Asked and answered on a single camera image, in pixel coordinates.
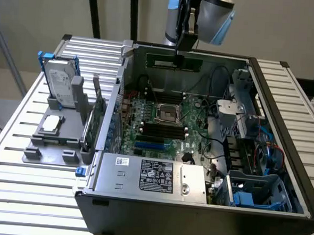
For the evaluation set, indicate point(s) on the grey parts rack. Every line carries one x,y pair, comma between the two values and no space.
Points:
64,143

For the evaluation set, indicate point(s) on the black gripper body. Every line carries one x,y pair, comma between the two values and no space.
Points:
187,40

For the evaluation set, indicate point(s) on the blue expansion slot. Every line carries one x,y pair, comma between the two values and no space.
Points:
148,145

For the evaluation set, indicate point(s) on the silver power supply unit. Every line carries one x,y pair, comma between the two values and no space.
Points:
153,176

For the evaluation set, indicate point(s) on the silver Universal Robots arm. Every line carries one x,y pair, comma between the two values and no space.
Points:
213,17

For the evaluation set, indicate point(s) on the silver CPU socket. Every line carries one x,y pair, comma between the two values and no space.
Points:
168,112

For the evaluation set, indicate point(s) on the grey metal disk bay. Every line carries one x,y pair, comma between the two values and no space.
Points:
240,112

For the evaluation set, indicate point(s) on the green graphics card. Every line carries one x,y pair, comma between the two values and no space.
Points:
94,119

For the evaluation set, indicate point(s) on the black expansion slot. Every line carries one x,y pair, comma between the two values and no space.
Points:
143,152

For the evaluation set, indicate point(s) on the black fan shroud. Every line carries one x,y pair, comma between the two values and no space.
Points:
240,154

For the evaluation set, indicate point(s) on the black open PC case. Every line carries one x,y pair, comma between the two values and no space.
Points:
193,221

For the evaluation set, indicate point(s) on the green motherboard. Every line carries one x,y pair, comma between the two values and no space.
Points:
195,141

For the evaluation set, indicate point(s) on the black vertical pole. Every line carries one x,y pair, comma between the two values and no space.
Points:
134,15
94,12

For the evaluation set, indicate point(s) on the black RAM slot bank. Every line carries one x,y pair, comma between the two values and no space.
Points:
169,97
163,130

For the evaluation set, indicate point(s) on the silver hard disk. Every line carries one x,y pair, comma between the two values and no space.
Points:
59,85

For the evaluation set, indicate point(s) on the green RAM stick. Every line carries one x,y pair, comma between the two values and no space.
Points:
192,63

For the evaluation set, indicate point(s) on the silver CPU chip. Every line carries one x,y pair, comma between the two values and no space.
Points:
50,123

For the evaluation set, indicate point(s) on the blue disk caddy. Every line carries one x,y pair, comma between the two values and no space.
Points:
43,56

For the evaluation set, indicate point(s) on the blue case latch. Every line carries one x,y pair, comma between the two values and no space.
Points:
80,171

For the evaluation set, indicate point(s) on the blue plastic drive bay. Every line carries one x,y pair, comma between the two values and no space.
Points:
264,193

